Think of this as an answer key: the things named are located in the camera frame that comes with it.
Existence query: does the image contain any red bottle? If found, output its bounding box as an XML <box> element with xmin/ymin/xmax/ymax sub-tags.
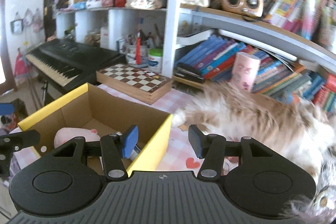
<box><xmin>135</xmin><ymin>30</ymin><xmax>142</xmax><ymax>65</ymax></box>

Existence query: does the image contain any pink plush pig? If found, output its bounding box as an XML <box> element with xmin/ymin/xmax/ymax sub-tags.
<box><xmin>54</xmin><ymin>127</ymin><xmax>100</xmax><ymax>148</ymax></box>

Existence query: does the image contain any pink cartoon cup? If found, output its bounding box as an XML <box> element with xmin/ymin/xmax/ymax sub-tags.
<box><xmin>230</xmin><ymin>52</ymin><xmax>261</xmax><ymax>92</ymax></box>

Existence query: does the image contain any black electronic keyboard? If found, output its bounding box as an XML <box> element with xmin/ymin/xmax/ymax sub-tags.
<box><xmin>26</xmin><ymin>39</ymin><xmax>126</xmax><ymax>94</ymax></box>

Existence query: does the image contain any white bookshelf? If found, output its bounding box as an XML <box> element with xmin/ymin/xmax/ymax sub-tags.
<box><xmin>56</xmin><ymin>0</ymin><xmax>335</xmax><ymax>77</ymax></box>

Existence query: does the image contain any wooden retro speaker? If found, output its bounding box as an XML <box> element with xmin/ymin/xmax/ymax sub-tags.
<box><xmin>221</xmin><ymin>0</ymin><xmax>264</xmax><ymax>18</ymax></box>

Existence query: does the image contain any pink checkered table mat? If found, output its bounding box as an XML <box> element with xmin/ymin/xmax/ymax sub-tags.
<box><xmin>15</xmin><ymin>89</ymin><xmax>203</xmax><ymax>173</ymax></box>

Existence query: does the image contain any wooden chess board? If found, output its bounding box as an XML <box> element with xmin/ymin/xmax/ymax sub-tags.
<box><xmin>96</xmin><ymin>64</ymin><xmax>172</xmax><ymax>105</ymax></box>

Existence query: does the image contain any yellow cardboard box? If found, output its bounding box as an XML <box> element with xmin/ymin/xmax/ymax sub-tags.
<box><xmin>18</xmin><ymin>84</ymin><xmax>172</xmax><ymax>174</ymax></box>

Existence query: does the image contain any orange white fluffy cat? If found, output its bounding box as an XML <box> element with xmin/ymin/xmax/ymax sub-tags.
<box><xmin>172</xmin><ymin>84</ymin><xmax>335</xmax><ymax>181</ymax></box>

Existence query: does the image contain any white green wipes tub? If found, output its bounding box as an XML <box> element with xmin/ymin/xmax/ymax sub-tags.
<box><xmin>148</xmin><ymin>48</ymin><xmax>163</xmax><ymax>74</ymax></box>

